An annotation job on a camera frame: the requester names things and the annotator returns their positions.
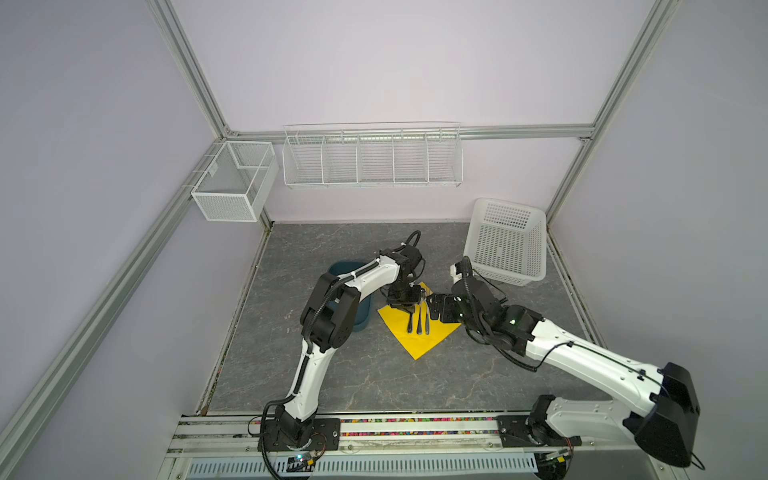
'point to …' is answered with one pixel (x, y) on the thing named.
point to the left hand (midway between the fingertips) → (416, 312)
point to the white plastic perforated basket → (506, 241)
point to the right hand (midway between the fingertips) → (439, 301)
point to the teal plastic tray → (365, 312)
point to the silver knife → (410, 322)
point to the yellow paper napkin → (418, 345)
